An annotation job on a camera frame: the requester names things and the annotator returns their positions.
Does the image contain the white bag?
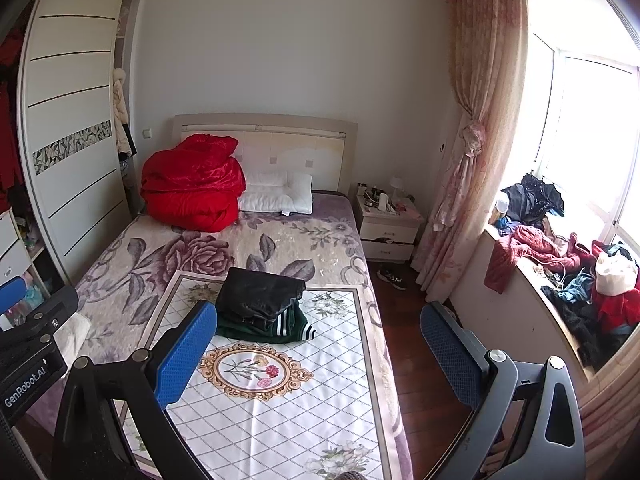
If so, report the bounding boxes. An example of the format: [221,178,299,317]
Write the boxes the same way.
[595,252,639,297]

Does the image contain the beige window seat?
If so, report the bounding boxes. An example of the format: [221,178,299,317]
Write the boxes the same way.
[452,227,640,411]

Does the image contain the green striped garment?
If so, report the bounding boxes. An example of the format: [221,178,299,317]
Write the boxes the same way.
[216,305,319,345]

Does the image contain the red hanging clothes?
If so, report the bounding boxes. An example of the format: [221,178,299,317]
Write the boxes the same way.
[0,27,26,211]

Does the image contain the white drawer unit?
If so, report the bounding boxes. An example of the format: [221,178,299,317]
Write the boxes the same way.
[0,210,36,291]

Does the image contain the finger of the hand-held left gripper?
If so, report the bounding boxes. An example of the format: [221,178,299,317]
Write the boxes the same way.
[0,276,28,318]
[0,287,81,356]

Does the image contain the dark clothes pile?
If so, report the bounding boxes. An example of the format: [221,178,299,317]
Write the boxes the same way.
[542,270,631,366]

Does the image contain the beige bed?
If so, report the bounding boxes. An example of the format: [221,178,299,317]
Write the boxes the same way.
[25,112,416,480]

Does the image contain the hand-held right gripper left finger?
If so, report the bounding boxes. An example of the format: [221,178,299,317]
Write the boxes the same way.
[51,300,219,480]

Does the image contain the white floral mat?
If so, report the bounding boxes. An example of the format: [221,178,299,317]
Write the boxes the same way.
[115,270,401,480]

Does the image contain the white pillow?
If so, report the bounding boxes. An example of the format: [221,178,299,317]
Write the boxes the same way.
[237,170,314,216]

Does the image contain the white cloth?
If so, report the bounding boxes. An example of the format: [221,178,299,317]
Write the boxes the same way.
[52,315,92,362]

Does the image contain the red knit cloth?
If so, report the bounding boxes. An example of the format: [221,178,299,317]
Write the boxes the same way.
[487,225,581,296]

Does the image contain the white hanging coat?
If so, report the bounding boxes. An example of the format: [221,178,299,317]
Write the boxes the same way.
[111,67,133,155]

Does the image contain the pink floral curtain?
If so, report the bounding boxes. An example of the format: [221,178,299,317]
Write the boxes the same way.
[412,0,531,306]

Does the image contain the black sneaker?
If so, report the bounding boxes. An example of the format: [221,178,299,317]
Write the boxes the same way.
[377,266,413,291]

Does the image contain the white wardrobe door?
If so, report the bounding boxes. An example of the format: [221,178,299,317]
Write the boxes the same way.
[17,0,133,286]

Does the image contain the red quilt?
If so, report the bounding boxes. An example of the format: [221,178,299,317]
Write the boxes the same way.
[140,133,247,233]

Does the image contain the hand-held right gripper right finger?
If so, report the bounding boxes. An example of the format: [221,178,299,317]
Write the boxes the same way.
[420,301,587,480]

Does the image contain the black leather pants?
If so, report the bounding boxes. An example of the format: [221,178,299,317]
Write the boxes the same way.
[215,267,307,333]

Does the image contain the white nightstand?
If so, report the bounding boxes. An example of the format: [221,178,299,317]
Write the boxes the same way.
[354,182,426,263]

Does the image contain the white window frame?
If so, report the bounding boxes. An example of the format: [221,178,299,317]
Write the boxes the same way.
[527,0,640,261]

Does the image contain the black garment pile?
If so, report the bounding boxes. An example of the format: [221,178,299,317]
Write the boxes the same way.
[501,172,566,228]

